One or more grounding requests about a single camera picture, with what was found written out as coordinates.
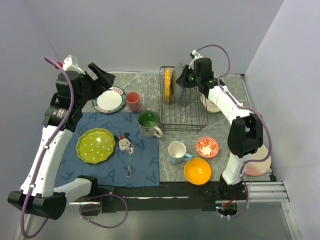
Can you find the pink white round plate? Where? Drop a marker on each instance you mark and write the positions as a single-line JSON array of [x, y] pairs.
[[259, 168]]

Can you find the orange polka dot plate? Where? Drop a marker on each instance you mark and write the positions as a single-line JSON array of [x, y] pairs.
[[167, 84]]

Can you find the aluminium rail frame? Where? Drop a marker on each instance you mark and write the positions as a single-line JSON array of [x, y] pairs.
[[267, 192]]

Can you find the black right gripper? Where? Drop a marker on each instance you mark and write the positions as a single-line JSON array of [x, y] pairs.
[[182, 79]]

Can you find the cream square cartoon dish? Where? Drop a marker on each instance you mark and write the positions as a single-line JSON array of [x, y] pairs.
[[209, 105]]

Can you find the orange bowl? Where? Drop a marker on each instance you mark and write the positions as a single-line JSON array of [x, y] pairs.
[[197, 171]]

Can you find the silver spoon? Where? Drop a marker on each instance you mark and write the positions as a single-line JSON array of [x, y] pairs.
[[130, 151]]

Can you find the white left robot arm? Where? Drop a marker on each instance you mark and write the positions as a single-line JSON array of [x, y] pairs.
[[38, 195]]

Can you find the black wire dish rack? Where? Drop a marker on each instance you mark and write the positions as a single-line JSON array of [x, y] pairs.
[[189, 114]]

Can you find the red white patterned dish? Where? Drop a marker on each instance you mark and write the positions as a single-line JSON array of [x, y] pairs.
[[207, 147]]

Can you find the light blue mug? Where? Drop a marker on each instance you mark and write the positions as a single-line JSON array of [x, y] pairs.
[[178, 152]]

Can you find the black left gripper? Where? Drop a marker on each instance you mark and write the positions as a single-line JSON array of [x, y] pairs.
[[106, 78]]

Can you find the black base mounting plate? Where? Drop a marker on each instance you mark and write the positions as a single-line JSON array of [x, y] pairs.
[[176, 196]]

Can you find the green-inside floral mug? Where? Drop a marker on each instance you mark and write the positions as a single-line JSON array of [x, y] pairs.
[[148, 124]]

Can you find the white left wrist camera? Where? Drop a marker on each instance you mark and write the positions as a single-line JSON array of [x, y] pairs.
[[70, 63]]

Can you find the teal rim white plate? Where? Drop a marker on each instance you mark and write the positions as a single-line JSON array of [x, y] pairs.
[[110, 101]]

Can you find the green polka dot plate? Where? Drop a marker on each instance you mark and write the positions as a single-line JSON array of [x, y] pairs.
[[95, 145]]

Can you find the cartoon mouse spoon rest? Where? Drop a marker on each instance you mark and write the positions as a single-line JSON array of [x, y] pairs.
[[123, 141]]

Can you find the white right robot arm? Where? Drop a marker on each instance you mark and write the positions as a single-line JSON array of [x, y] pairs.
[[246, 126]]

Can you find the pink plastic cup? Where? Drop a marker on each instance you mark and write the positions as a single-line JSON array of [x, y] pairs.
[[133, 101]]

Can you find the blue letter-print cloth mat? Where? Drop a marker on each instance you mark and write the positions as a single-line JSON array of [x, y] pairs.
[[113, 171]]

